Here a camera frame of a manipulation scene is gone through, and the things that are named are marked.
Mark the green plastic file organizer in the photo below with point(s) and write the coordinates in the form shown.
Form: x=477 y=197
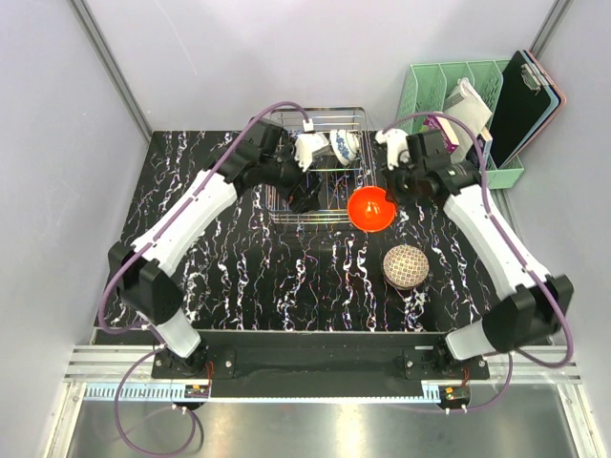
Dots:
x=426 y=87

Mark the pink blue clipboards stack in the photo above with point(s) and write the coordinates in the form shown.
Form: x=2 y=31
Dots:
x=539 y=82

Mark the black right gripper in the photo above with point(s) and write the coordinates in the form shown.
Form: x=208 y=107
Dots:
x=390 y=177

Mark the orange glossy bowl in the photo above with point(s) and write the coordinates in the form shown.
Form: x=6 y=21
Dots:
x=369 y=210

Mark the black clipboard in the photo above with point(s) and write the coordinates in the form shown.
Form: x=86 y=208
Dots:
x=516 y=112

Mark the purple green book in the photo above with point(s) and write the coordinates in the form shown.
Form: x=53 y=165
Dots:
x=433 y=122

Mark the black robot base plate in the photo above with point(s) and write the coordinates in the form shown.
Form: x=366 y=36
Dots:
x=267 y=366

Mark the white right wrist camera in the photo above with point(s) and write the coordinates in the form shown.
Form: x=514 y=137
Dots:
x=398 y=152

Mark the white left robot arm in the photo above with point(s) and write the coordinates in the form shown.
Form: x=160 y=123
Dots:
x=263 y=153

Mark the black marble pattern mat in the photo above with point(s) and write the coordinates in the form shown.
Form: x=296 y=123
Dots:
x=249 y=272

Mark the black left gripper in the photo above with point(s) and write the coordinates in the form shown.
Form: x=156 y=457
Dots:
x=301 y=200

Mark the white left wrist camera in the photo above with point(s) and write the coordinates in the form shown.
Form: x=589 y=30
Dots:
x=309 y=146

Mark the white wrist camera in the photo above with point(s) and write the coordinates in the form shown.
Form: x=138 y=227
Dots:
x=309 y=146
x=398 y=152

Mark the white padded envelope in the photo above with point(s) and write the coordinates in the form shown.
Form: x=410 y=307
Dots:
x=465 y=104

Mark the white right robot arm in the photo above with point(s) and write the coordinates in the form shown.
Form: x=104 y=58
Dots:
x=532 y=303

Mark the dark blue book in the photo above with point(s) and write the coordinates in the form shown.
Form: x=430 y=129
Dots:
x=485 y=141

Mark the blue white patterned bowl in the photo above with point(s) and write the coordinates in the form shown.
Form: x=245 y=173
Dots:
x=345 y=145

